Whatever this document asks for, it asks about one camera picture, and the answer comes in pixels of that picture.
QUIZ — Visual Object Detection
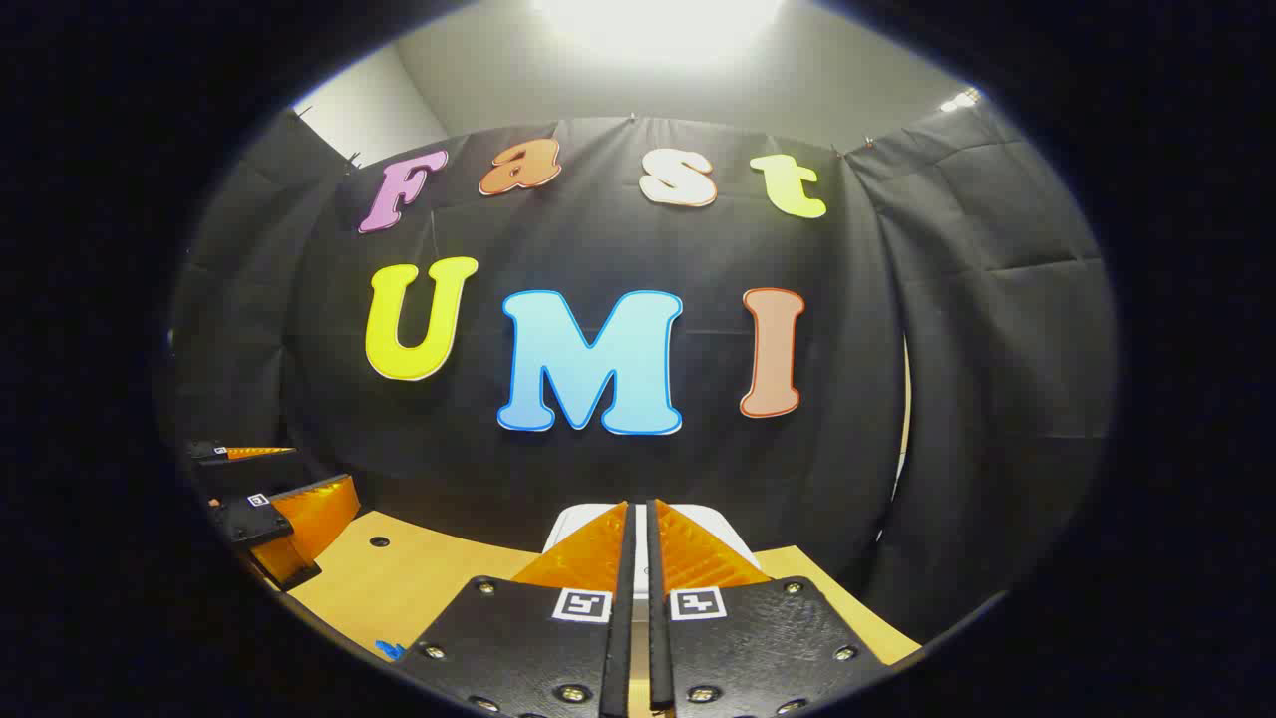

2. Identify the large ceiling light panel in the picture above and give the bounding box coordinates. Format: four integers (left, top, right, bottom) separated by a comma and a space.
533, 0, 789, 66

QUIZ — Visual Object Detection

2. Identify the wooden desktop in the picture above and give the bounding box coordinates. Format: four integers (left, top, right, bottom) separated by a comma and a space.
284, 511, 923, 718

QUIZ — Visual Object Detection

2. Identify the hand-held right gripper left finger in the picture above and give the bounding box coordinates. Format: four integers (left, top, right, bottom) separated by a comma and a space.
392, 501, 639, 718

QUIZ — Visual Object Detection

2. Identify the black backdrop cloth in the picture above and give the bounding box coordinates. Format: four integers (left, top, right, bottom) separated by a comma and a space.
159, 105, 1117, 649

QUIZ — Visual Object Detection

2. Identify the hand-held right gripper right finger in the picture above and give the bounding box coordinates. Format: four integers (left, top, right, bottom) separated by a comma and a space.
645, 499, 890, 718

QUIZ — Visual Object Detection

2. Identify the white desktop garbage bin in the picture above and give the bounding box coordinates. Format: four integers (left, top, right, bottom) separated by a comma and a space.
543, 502, 756, 599

